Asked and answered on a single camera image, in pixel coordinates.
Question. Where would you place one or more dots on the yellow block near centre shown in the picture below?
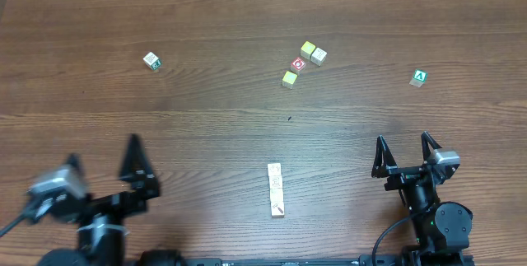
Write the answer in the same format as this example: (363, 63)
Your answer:
(289, 79)

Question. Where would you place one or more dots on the white block with red stroke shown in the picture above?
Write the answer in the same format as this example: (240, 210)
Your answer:
(277, 209)

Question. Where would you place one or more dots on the white block with green side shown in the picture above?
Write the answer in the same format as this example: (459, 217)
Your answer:
(152, 61)

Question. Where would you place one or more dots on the red circle wooden block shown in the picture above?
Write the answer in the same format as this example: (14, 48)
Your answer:
(298, 65)

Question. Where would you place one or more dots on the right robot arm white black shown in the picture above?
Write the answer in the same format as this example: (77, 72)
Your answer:
(441, 228)

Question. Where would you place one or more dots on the white block at top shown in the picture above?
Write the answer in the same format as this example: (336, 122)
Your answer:
(318, 56)

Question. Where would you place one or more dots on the green letter wooden block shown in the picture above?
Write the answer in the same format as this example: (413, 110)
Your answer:
(419, 78)

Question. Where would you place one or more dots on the yellow top wooden block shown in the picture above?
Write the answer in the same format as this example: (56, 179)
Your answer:
(276, 195)

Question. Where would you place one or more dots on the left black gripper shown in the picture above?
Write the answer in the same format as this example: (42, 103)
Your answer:
(135, 201)

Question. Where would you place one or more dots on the yellow block at top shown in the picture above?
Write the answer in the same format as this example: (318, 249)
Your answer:
(307, 49)

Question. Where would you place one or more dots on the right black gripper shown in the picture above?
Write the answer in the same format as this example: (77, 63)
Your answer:
(408, 175)

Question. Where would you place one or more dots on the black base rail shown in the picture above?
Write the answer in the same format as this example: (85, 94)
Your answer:
(175, 258)

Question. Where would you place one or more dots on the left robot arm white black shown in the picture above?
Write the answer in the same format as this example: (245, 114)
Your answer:
(100, 241)

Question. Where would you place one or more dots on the white block with green edge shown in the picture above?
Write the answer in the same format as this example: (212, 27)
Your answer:
(275, 182)

